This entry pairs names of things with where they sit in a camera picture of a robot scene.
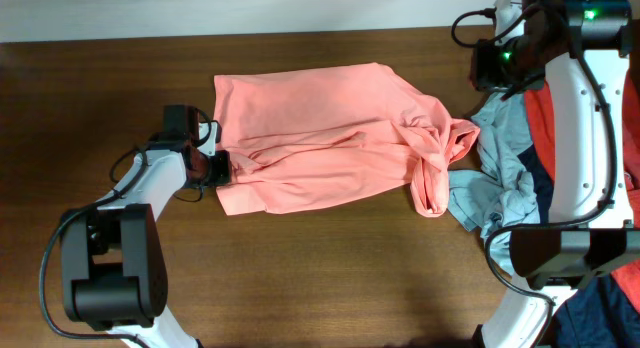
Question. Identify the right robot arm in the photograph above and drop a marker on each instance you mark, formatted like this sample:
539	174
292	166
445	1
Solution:
579	50

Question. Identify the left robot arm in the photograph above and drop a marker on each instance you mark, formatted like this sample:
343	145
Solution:
114	277

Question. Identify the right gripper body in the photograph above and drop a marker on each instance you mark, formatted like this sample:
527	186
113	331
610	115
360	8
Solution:
497	68

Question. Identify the salmon pink shirt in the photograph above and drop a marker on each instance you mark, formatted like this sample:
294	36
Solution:
313	139

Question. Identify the navy blue garment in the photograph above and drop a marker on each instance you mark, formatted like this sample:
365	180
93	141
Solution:
603	315

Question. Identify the red shirt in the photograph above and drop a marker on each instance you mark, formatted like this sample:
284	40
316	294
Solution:
540	161

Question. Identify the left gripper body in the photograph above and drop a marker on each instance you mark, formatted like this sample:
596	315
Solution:
215	169

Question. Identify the grey shirt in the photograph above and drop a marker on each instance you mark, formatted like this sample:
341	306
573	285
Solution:
501	193

